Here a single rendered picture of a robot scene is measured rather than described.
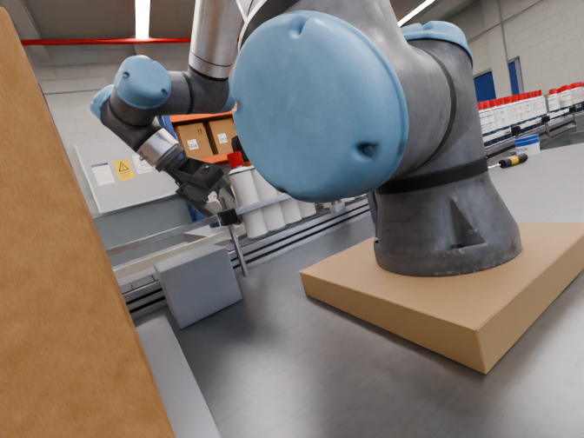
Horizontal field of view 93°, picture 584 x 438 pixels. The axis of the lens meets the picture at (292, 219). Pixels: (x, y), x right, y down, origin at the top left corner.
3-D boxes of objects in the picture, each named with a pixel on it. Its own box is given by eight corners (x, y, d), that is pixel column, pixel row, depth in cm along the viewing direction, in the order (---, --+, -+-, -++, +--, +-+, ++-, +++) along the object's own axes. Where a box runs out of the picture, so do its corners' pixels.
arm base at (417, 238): (419, 228, 44) (407, 167, 42) (544, 230, 31) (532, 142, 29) (352, 266, 36) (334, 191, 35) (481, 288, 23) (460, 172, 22)
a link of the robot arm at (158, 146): (166, 123, 56) (134, 150, 53) (183, 142, 58) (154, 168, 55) (161, 134, 62) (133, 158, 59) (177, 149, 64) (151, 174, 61)
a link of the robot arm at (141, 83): (182, 55, 49) (163, 89, 57) (110, 47, 41) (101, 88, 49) (199, 98, 49) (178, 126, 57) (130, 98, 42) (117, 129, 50)
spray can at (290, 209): (296, 219, 77) (275, 145, 74) (306, 220, 72) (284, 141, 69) (280, 225, 74) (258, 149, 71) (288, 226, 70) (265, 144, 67)
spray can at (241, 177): (265, 232, 71) (241, 152, 68) (272, 233, 66) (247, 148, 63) (246, 239, 69) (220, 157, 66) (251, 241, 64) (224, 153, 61)
